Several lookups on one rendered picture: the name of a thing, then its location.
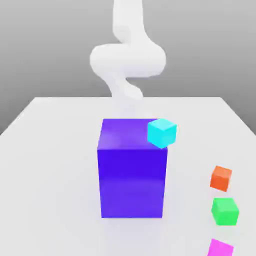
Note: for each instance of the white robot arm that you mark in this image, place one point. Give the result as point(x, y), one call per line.
point(128, 60)

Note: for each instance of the small cyan cube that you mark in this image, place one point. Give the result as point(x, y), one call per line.
point(162, 133)

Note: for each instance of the small orange cube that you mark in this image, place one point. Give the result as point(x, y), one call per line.
point(220, 179)

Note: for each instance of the small green cube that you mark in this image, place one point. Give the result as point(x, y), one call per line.
point(225, 212)

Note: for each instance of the small magenta cube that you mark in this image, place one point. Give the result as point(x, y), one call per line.
point(220, 249)

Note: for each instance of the large purple box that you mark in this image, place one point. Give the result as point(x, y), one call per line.
point(132, 180)

